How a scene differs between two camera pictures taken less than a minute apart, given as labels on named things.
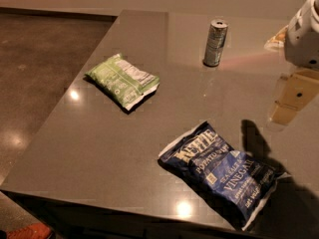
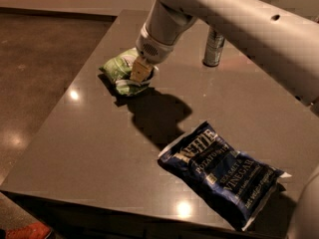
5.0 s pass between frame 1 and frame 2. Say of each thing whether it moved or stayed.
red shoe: stayed
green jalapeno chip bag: moved
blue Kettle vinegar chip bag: stayed
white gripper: moved
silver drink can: stayed
